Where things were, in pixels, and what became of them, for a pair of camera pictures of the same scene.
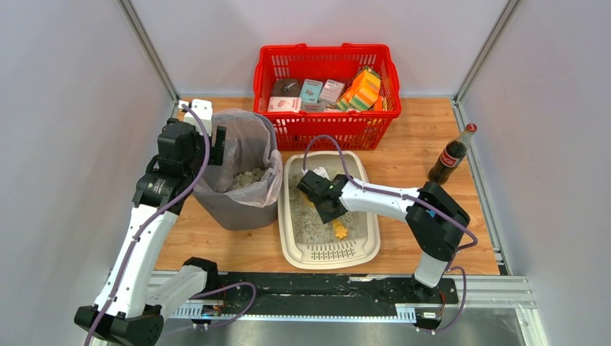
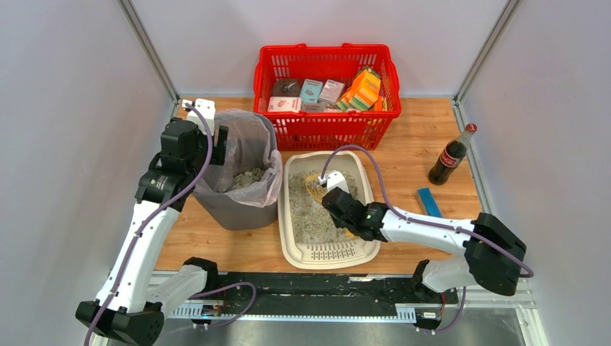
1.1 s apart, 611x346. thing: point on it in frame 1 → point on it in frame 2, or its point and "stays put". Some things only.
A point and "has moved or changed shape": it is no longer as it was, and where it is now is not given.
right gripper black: (312, 192) → (335, 200)
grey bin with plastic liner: (251, 143) stays put
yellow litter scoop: (340, 230) has moved or changed shape
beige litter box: (349, 240) stays put
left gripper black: (218, 145) stays put
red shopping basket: (351, 92) stays put
